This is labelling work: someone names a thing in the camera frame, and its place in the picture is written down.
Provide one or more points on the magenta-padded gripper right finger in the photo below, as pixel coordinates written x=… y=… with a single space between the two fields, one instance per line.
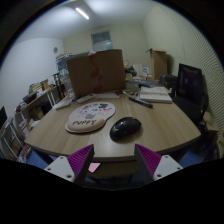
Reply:
x=150 y=160

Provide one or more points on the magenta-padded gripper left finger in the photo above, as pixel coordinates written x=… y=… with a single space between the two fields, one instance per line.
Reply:
x=80 y=160

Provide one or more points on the black computer mouse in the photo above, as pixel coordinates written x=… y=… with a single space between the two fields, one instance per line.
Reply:
x=125 y=128

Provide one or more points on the printed mouse pad with wrist rest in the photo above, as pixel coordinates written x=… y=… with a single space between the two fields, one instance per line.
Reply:
x=90 y=116

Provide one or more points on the pink sticky note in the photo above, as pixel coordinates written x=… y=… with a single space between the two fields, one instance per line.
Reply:
x=94 y=167

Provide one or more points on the black pen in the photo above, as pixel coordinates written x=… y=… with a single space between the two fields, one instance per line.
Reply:
x=140 y=102

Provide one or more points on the white open book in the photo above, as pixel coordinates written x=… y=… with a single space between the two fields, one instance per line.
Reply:
x=155 y=94

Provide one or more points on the cluttered shelf unit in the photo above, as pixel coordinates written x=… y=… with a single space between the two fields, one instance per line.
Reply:
x=30 y=106

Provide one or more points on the blue book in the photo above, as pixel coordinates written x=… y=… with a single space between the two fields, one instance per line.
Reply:
x=145 y=83

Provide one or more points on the black office chair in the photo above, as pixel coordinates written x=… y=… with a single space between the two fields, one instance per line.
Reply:
x=190 y=90

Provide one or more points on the large brown cardboard box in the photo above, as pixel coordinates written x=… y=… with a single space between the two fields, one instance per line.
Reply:
x=96 y=71

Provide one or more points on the tall open cardboard box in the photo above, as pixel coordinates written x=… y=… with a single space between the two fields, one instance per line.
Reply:
x=159 y=63

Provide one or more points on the glass display cabinet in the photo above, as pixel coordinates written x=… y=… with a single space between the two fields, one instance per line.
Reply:
x=63 y=62

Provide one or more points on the grey door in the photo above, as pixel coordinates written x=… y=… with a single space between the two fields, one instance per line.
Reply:
x=102 y=41

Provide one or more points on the ceiling tube light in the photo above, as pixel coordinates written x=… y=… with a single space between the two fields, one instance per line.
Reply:
x=82 y=13

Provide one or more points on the round wall clock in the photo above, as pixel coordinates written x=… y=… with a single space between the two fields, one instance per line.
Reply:
x=55 y=50

